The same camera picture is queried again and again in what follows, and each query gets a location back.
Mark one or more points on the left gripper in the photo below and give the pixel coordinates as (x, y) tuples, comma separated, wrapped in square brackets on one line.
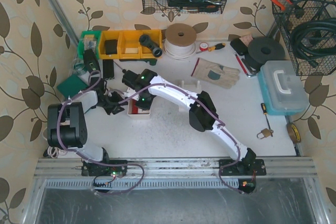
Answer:
[(113, 104)]

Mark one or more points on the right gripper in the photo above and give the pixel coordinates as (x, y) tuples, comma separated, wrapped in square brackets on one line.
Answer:
[(130, 77)]

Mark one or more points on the cream plastic tray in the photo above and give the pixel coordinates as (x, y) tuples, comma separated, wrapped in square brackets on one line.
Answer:
[(136, 113)]

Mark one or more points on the beige work glove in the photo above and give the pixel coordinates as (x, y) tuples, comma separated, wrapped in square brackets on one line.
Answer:
[(215, 73)]

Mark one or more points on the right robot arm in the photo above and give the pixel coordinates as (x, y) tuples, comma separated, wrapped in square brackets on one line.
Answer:
[(202, 114)]

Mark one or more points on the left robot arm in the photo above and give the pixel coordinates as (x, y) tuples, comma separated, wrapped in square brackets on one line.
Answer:
[(66, 124)]

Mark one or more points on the black rectangular block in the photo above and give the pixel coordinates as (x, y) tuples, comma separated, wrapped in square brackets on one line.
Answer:
[(108, 69)]

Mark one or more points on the black green device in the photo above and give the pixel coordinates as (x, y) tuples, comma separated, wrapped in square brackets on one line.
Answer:
[(90, 61)]

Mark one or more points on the white peg board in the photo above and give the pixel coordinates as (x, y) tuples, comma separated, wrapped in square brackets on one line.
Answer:
[(192, 87)]

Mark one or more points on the yellow plastic bin trio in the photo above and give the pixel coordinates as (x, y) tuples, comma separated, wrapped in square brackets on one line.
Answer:
[(128, 46)]

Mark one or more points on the black pipe fitting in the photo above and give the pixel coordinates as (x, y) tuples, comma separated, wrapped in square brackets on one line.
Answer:
[(146, 41)]

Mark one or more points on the green plastic bin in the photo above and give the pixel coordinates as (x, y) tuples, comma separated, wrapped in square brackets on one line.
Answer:
[(88, 40)]

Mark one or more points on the red tape roll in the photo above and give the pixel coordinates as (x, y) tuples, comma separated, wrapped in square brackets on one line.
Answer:
[(203, 46)]

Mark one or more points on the yellow black screwdriver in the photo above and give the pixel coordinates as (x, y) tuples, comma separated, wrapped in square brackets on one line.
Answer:
[(212, 48)]

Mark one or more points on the black pouch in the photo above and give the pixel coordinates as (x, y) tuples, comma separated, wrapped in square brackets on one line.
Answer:
[(239, 47)]

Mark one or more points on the small yellow screwdriver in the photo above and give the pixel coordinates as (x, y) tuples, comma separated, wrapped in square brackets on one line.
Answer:
[(263, 107)]

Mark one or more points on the black filament spool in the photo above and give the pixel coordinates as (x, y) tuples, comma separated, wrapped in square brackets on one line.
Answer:
[(263, 49)]

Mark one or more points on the brass padlock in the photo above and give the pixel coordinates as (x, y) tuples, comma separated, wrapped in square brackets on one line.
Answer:
[(265, 133)]

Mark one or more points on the clear teal storage box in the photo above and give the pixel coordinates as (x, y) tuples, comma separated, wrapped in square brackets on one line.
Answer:
[(282, 91)]

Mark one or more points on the brown tape roll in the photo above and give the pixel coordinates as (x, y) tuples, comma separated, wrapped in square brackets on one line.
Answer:
[(293, 133)]

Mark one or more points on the white cable spool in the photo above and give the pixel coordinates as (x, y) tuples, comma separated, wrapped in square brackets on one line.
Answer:
[(180, 41)]

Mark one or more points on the red handled hex key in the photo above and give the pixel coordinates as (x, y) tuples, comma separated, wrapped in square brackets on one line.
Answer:
[(247, 70)]

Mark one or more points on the right wire basket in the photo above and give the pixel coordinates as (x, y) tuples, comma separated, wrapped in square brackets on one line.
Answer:
[(308, 31)]

